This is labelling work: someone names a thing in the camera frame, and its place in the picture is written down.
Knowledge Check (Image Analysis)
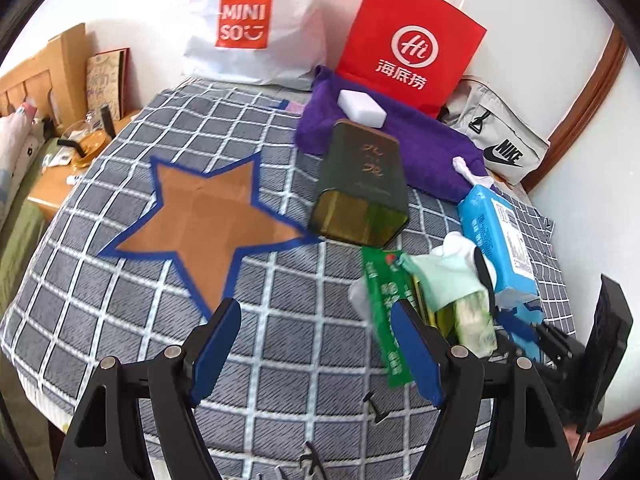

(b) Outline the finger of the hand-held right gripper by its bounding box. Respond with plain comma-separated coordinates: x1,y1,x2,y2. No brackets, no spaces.
497,305,556,366
472,249,501,311

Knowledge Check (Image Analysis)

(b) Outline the white printed pillow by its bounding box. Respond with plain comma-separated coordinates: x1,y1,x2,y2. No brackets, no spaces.
0,102,43,221

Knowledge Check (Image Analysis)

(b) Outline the wooden nightstand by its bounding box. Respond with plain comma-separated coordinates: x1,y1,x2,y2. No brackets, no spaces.
30,110,141,221

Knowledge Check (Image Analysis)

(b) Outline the grey waist bag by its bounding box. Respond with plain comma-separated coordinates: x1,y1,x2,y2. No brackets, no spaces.
440,76,551,187

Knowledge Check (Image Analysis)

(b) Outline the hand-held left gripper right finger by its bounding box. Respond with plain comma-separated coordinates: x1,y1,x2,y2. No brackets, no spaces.
390,299,581,480

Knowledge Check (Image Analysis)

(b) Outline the brown star paper cutout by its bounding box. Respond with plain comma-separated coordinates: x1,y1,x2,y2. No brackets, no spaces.
96,152,321,322

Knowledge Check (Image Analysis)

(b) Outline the red paper bag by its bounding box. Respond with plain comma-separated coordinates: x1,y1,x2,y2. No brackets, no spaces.
334,0,487,118

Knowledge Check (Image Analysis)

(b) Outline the green snack packet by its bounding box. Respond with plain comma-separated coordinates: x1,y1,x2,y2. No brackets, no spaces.
361,246,426,390

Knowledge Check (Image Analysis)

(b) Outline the wooden door frame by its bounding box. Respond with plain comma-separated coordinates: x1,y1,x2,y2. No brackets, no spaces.
530,25,628,206

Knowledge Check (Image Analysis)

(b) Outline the green tissue pack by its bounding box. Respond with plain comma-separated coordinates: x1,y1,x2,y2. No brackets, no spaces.
435,290,498,358

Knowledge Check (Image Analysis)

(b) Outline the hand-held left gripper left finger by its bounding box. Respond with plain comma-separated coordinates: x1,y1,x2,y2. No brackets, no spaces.
55,297,243,480

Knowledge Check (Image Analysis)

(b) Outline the purple towel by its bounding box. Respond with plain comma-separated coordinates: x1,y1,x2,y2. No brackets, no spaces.
295,66,493,205

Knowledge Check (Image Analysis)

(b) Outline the small white cloth piece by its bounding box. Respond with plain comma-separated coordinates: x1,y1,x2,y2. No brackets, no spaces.
451,156,494,186

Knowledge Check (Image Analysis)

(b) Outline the grey checked bedsheet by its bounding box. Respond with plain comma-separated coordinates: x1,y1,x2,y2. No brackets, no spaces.
0,77,576,441

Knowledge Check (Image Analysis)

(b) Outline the brown printed book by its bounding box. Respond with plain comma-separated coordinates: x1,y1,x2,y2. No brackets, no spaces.
85,49,131,121

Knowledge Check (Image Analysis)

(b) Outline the white plastic shopping bag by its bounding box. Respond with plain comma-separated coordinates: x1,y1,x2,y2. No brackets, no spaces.
181,0,333,92

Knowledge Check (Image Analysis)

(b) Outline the dark green tin box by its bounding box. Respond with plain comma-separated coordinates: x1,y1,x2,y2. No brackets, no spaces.
307,119,411,248

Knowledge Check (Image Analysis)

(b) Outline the blue wet wipes pack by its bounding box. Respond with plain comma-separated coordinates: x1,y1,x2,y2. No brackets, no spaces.
457,184,543,311

